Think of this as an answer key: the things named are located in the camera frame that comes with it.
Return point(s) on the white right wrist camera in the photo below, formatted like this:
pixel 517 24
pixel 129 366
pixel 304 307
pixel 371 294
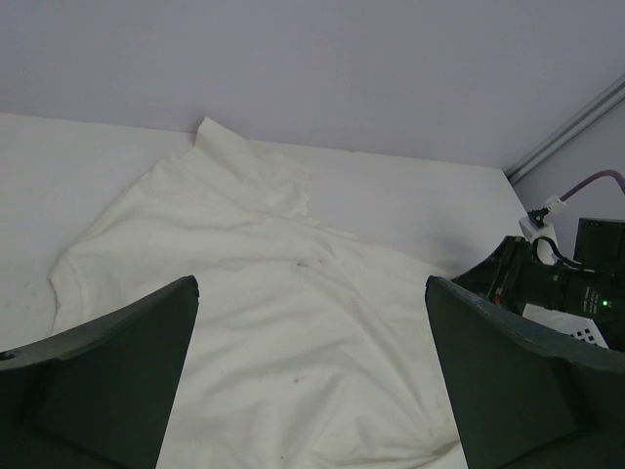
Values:
pixel 537 228

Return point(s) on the cream white t shirt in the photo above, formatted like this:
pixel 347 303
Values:
pixel 311 348

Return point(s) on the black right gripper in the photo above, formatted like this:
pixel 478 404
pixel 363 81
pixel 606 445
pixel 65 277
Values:
pixel 494 279

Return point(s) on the white plastic laundry basket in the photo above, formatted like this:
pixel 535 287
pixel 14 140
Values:
pixel 571 325

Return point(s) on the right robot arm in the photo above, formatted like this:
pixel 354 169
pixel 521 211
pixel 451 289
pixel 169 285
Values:
pixel 521 273

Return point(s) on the right aluminium frame post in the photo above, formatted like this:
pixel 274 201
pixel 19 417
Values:
pixel 604 103

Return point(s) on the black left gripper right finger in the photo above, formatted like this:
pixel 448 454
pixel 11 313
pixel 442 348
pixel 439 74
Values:
pixel 522 394

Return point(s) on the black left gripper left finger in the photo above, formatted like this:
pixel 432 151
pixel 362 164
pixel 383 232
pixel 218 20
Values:
pixel 100 394

